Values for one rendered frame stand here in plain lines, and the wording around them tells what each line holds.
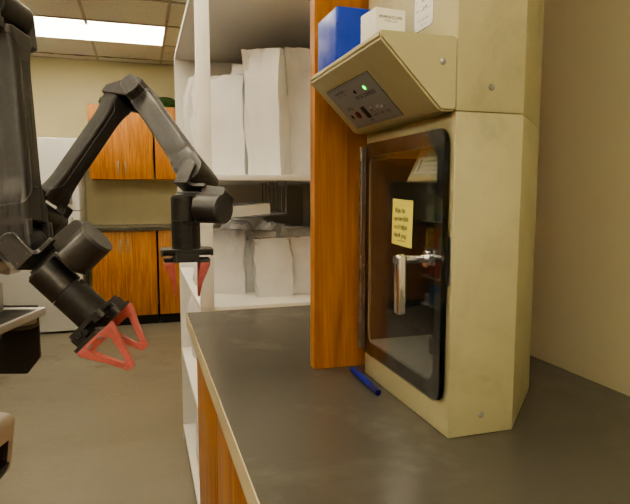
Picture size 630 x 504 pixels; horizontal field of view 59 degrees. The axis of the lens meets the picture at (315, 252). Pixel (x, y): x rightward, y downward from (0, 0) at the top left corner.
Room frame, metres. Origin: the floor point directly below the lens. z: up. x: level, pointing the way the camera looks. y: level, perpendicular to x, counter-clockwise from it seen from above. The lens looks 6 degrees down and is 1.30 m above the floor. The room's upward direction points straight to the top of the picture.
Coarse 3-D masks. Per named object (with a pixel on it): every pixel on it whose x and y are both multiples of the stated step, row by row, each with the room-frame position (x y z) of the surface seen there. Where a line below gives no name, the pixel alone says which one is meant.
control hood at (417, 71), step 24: (360, 48) 0.82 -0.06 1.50; (384, 48) 0.77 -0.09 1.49; (408, 48) 0.76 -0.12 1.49; (432, 48) 0.77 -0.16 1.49; (456, 48) 0.79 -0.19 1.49; (336, 72) 0.94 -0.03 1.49; (360, 72) 0.87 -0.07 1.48; (384, 72) 0.81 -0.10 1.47; (408, 72) 0.77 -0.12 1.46; (432, 72) 0.77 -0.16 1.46; (408, 96) 0.82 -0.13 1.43; (432, 96) 0.77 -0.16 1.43; (384, 120) 0.94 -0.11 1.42; (408, 120) 0.88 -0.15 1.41
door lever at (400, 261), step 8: (400, 256) 0.81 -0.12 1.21; (408, 256) 0.82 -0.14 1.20; (416, 256) 0.82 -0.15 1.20; (424, 256) 0.83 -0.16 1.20; (400, 264) 0.81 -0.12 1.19; (424, 264) 0.83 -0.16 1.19; (400, 272) 0.81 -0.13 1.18; (400, 280) 0.81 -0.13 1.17; (400, 288) 0.81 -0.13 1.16; (400, 296) 0.81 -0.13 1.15; (400, 304) 0.81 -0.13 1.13; (400, 312) 0.81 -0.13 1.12
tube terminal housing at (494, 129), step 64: (384, 0) 1.02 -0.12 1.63; (448, 0) 0.81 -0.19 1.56; (512, 0) 0.81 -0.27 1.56; (512, 64) 0.81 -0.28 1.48; (448, 128) 0.80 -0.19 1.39; (512, 128) 0.81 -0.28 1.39; (512, 192) 0.81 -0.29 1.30; (512, 256) 0.82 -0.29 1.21; (448, 320) 0.79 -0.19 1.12; (512, 320) 0.82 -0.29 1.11; (384, 384) 1.00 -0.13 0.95; (448, 384) 0.79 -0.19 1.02; (512, 384) 0.82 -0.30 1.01
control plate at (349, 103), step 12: (348, 84) 0.93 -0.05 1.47; (360, 84) 0.90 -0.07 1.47; (372, 84) 0.87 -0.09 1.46; (336, 96) 1.01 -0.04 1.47; (348, 96) 0.97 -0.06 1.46; (360, 96) 0.93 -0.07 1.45; (372, 96) 0.90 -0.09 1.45; (384, 96) 0.87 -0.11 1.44; (348, 108) 1.01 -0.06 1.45; (384, 108) 0.90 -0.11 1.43; (396, 108) 0.87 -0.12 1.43; (360, 120) 1.01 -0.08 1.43; (372, 120) 0.97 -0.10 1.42
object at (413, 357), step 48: (384, 144) 0.98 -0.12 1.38; (432, 144) 0.82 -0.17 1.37; (384, 192) 0.98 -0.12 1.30; (432, 192) 0.82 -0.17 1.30; (384, 240) 0.98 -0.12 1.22; (432, 240) 0.82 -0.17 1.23; (384, 288) 0.98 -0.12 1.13; (432, 288) 0.81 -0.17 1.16; (384, 336) 0.97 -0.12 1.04; (432, 336) 0.81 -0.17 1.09; (432, 384) 0.81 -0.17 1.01
